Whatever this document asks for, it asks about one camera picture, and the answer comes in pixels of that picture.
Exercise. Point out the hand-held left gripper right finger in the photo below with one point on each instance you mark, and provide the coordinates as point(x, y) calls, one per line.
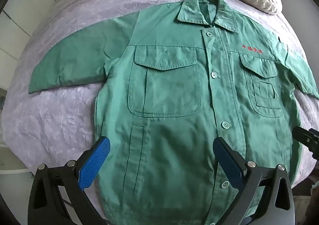
point(229, 162)

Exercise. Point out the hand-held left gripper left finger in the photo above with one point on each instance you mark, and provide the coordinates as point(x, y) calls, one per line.
point(96, 160)

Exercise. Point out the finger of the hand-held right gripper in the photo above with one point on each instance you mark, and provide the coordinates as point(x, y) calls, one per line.
point(304, 136)

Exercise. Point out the green work jacket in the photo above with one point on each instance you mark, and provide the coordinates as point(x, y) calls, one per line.
point(174, 90)

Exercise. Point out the lavender bed blanket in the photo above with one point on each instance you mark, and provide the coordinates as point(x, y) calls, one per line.
point(62, 115)

